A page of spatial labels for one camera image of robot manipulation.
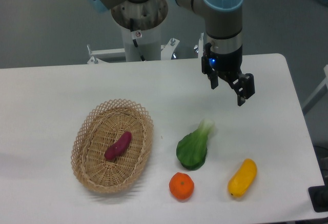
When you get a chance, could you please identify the green bok choy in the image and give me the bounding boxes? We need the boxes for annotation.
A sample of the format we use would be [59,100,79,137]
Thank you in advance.
[176,119,215,171]

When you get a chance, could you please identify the orange tangerine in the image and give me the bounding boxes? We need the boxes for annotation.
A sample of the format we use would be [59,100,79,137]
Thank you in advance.
[169,172,195,200]

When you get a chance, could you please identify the black cable on pedestal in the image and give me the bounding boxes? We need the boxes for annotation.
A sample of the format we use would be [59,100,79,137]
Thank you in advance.
[129,18,147,62]

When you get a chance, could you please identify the yellow mango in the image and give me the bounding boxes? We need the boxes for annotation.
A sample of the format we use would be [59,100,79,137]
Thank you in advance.
[227,158,257,198]

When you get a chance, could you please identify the black box at table edge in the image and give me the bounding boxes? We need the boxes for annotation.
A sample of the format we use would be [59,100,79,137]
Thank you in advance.
[308,186,327,213]

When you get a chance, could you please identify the white frame at right edge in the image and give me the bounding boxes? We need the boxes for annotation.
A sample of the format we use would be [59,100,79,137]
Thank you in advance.
[301,65,327,115]

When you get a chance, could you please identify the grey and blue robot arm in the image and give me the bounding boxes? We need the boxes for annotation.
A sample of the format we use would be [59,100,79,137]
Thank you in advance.
[88,0,255,105]

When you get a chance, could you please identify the purple sweet potato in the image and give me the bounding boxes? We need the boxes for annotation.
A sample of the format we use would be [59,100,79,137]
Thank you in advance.
[104,131,132,160]

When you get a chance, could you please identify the white metal base frame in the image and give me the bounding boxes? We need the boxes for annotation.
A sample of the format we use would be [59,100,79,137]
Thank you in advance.
[87,32,204,64]

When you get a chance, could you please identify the oval wicker basket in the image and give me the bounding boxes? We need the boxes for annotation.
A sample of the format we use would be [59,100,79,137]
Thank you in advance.
[71,99,153,193]

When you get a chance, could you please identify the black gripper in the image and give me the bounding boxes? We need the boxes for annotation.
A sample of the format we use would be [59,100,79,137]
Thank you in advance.
[201,43,255,106]

